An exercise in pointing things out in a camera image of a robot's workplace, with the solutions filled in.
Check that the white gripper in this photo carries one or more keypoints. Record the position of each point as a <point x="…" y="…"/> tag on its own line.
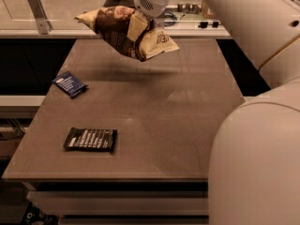
<point x="152" y="4"/>

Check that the brown chip bag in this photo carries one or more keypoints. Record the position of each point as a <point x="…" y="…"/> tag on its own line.
<point x="111" y="24"/>

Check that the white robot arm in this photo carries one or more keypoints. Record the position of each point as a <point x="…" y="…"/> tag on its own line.
<point x="254" y="165"/>

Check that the blue rxbar blueberry wrapper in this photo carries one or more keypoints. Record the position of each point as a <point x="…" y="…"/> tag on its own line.
<point x="70" y="84"/>

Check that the cardboard box with label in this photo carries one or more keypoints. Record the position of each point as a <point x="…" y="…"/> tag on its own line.
<point x="207" y="12"/>

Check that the black snack bar wrapper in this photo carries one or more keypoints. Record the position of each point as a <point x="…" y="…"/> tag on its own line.
<point x="90" y="140"/>

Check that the left metal glass bracket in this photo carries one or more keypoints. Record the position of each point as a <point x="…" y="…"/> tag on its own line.
<point x="44" y="27"/>

